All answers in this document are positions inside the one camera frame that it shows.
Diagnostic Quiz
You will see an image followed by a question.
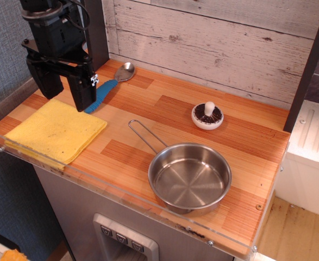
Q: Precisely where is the clear acrylic edge guard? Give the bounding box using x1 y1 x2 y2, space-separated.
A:
0 128 290 258

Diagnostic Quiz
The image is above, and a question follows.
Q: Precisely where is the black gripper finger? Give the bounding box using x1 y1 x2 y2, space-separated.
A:
67 64 97 112
26 57 64 100

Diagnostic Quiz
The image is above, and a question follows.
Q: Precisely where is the blue handled metal spoon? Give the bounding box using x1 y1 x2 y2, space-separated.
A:
84 62 135 114

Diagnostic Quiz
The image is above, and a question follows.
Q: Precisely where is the white toy mushroom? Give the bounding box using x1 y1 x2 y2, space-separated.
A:
191 102 224 131

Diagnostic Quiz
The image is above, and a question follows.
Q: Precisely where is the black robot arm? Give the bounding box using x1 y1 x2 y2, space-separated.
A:
21 1 98 111

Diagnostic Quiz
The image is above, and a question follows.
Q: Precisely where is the silver steel pot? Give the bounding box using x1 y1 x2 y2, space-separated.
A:
128 119 233 217

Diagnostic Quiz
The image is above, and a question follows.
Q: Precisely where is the silver dispenser panel with buttons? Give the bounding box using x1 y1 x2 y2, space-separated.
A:
93 213 159 260

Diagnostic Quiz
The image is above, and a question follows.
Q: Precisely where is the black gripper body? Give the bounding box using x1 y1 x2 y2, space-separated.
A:
22 16 92 72

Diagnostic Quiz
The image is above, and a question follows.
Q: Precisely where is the white toy sink unit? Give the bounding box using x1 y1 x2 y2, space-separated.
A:
275 101 319 215

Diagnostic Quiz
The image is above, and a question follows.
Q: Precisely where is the dark left shelf post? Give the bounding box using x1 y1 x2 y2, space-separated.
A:
81 0 109 70

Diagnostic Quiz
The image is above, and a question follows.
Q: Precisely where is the grey toy fridge cabinet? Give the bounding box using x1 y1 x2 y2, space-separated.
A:
35 167 234 260

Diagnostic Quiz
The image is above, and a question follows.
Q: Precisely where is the yellow folded cloth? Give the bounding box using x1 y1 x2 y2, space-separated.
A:
5 99 107 170

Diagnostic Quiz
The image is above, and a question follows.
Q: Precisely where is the orange object at corner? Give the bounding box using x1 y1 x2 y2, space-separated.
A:
0 250 28 261

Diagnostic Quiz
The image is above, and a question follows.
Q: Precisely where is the black cable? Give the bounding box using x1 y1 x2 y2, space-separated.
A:
58 0 91 30

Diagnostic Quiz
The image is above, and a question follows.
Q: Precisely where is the dark right shelf post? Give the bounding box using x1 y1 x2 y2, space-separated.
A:
283 28 319 133

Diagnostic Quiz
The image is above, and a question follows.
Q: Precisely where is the dark shelf post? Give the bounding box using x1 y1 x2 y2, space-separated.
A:
81 0 109 70
283 28 319 133

